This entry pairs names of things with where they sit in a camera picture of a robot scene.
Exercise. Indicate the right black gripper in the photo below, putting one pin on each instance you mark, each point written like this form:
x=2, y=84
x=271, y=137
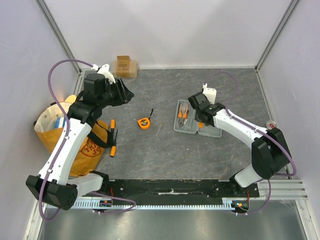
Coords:
x=194, y=100

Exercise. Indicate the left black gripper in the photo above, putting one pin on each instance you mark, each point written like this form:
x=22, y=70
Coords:
x=124, y=95

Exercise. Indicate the grey plastic tool case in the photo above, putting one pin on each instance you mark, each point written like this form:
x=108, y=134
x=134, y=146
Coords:
x=192, y=126

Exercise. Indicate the orange pliers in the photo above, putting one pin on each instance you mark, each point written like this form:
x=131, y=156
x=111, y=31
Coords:
x=182, y=114

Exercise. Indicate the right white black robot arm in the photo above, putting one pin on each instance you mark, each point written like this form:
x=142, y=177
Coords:
x=269, y=149

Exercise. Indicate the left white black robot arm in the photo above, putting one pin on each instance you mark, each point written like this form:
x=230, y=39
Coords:
x=52, y=185

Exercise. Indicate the small cardboard box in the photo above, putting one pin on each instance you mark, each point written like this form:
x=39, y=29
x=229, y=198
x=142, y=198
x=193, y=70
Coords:
x=124, y=67

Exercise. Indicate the orange black screwdriver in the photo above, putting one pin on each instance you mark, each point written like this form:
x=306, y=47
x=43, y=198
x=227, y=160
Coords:
x=112, y=125
x=114, y=145

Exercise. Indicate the orange tape measure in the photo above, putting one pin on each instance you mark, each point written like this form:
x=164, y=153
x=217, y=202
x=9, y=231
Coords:
x=144, y=123

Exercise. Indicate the tan wooden object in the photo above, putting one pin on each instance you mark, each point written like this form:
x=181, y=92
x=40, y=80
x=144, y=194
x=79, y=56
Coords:
x=71, y=99

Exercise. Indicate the thin metal screwdriver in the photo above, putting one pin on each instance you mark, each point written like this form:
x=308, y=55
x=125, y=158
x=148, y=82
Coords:
x=157, y=134

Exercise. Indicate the blue box in bag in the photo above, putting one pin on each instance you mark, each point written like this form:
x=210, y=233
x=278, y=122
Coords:
x=60, y=122

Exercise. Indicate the brown paper tote bag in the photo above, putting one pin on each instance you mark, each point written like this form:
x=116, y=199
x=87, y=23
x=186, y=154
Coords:
x=89, y=153

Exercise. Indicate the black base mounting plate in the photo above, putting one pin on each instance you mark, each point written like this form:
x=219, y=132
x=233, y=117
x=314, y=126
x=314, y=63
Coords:
x=195, y=187

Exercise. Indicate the aluminium frame rail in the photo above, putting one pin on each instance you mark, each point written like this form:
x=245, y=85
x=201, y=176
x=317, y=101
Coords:
x=279, y=188

